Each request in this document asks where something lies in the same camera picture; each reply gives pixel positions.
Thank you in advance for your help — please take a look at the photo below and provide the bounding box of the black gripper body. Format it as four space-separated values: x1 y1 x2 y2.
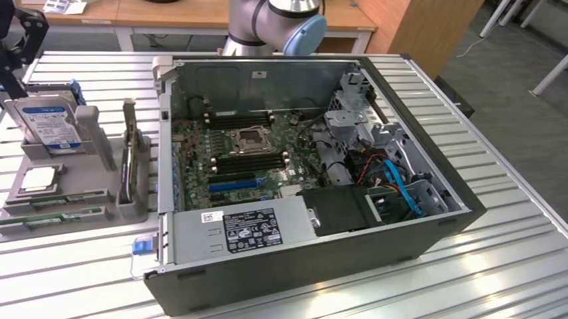
0 0 17 41

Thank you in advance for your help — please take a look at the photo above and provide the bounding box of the short green RAM stick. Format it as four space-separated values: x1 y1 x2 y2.
25 195 88 207

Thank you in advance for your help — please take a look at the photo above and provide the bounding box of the black RAM slot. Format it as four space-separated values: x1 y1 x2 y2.
212 156 289 165
207 119 274 126
215 165 290 175
212 152 287 160
207 115 274 122
207 123 275 131
206 111 272 118
214 161 289 170

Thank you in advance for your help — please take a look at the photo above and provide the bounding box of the long green RAM stick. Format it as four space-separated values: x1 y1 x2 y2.
0 207 101 231

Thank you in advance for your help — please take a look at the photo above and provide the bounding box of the white printed paper sheet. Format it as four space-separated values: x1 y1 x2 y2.
41 0 85 15

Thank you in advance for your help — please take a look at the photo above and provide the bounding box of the hard disk with blue rails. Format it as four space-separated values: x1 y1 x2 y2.
23 79 85 108

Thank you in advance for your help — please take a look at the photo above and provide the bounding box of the hard disk with blue label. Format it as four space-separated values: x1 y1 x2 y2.
2 95 84 154

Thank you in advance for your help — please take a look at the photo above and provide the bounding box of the grey parts rack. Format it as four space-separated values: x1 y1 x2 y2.
0 99 155 239

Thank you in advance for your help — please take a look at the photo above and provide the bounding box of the silver CPU chip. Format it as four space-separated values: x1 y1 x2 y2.
19 165 61 193

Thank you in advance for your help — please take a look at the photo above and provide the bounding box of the long black expansion slot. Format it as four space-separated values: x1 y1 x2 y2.
208 173 258 186

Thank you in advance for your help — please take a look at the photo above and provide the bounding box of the green motherboard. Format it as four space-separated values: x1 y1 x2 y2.
170 112 331 212

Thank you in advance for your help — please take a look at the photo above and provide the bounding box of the blue expansion slot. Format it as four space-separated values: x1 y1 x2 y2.
208 179 268 193

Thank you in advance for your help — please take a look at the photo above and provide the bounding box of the blue case latch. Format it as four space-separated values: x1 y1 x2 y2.
132 237 155 256

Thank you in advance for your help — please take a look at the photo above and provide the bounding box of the grey power supply with label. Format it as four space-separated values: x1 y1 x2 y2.
164 203 319 267

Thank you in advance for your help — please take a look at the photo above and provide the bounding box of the metal disk bay cage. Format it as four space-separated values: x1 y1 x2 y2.
325 71 383 136

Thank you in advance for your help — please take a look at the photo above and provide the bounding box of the small silver chipset heatsink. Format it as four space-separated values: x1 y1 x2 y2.
278 185 303 201

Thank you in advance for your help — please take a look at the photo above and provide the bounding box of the black plastic fan shroud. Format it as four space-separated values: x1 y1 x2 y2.
294 185 373 237

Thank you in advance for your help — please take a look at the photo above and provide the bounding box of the wooden cabinet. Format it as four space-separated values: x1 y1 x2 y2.
366 0 485 78

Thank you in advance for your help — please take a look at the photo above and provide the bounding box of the black open PC case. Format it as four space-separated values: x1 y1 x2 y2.
144 54 488 316

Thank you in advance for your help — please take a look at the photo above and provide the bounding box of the black box under table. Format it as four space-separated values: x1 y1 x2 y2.
436 75 477 118

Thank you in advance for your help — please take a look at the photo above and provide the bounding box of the wooden desk with white frame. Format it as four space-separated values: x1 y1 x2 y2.
41 0 379 53

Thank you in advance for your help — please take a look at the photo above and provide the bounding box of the graphics card with metal bracket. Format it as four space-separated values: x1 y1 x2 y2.
117 97 148 203

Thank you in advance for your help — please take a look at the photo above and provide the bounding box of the CPU socket with metal frame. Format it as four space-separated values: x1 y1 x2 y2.
224 127 272 158

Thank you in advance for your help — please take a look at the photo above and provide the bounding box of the black wire bundle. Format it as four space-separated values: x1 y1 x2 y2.
293 113 341 175

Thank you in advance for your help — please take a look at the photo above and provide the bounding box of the red thin wire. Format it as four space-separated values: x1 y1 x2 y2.
355 153 387 185

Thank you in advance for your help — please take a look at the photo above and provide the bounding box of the silver drive tray bracket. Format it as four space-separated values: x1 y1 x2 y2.
371 122 458 217

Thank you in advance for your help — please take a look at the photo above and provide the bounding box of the blue flat SATA wire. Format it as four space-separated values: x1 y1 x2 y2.
382 158 423 219

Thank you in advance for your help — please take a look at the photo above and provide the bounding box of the white cable on floor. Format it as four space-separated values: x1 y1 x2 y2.
456 29 490 58

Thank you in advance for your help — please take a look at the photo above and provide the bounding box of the white table leg frame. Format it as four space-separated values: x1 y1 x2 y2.
477 0 568 97

